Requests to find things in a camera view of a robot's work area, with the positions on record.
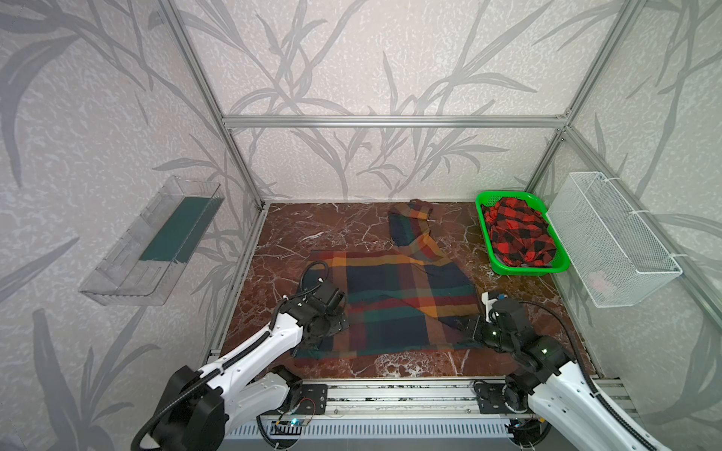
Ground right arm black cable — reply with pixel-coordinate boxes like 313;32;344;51
507;298;661;451

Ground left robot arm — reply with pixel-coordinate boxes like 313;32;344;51
131;280;348;450

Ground red black plaid shirt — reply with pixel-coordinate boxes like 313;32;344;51
482;197;558;268

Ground green plastic basket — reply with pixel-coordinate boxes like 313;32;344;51
475;191;571;276

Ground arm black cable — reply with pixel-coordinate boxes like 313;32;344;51
507;298;661;451
130;260;331;451

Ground clear plastic wall bin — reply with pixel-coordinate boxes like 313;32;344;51
79;176;225;306

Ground aluminium front rail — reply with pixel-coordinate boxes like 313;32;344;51
264;378;534;422

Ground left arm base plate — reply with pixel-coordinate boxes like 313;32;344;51
268;383;329;415

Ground aluminium frame bars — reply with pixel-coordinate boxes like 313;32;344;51
159;1;721;328

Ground pink object in basket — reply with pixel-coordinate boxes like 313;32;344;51
587;271;615;294

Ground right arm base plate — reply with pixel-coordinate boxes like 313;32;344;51
472;381;532;415

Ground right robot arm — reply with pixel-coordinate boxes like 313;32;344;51
469;292;665;450

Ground multicolour plaid shirt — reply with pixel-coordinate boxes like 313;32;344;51
296;199;481;359

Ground white wire mesh basket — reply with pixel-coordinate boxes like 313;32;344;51
547;172;683;308

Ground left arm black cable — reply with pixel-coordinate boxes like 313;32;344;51
130;260;331;451

